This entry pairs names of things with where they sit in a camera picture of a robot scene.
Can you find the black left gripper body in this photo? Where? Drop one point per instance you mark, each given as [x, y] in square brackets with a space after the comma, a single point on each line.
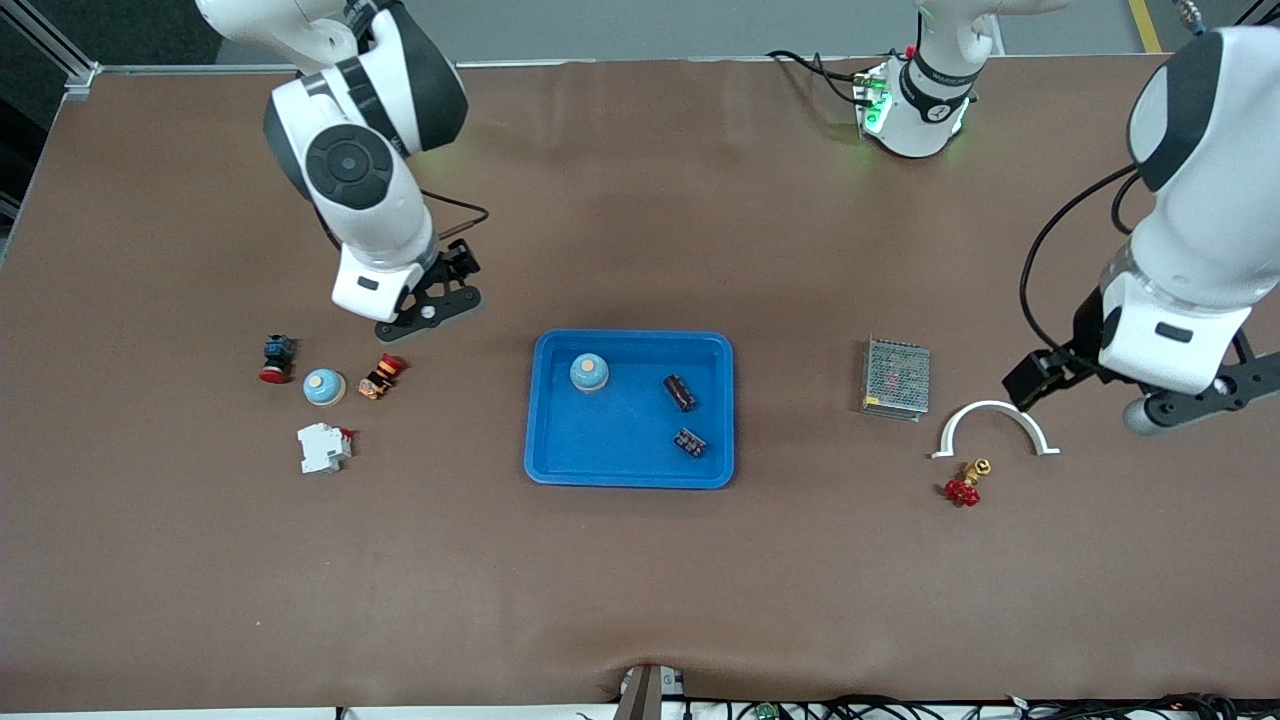
[1085, 332]

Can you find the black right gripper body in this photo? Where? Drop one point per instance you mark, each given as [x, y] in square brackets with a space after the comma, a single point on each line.
[459, 262]

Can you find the blue knob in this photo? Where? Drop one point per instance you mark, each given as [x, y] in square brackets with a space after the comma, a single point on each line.
[325, 388]
[589, 373]

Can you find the large dark electrolytic capacitor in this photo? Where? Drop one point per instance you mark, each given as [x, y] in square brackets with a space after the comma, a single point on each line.
[680, 392]

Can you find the small dark electrolytic capacitor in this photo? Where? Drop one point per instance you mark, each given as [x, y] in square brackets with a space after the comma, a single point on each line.
[690, 442]

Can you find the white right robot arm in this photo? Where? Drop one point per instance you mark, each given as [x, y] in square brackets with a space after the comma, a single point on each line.
[360, 200]

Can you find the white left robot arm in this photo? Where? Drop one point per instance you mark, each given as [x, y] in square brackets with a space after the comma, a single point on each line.
[1190, 250]

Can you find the blue plastic tray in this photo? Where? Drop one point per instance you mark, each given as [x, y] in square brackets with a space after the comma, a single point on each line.
[630, 440]

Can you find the white circuit breaker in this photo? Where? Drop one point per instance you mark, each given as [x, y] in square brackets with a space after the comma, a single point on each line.
[322, 448]

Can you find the brass valve red handwheel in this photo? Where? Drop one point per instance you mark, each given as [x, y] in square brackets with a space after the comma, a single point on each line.
[962, 492]

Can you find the metal mesh power supply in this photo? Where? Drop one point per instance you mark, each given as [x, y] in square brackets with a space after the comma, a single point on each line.
[897, 380]

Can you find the metal table clamp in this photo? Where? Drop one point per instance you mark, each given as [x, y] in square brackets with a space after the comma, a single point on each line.
[645, 695]

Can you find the orange black switch red cap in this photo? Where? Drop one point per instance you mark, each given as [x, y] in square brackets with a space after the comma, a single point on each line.
[378, 380]

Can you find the red push button switch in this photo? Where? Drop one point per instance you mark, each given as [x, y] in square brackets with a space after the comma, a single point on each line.
[277, 355]

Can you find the white semicircular plastic bracket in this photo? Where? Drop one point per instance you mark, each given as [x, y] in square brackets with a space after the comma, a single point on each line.
[992, 405]

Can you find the aluminium frame profile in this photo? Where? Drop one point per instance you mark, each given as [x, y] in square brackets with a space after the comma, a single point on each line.
[60, 45]

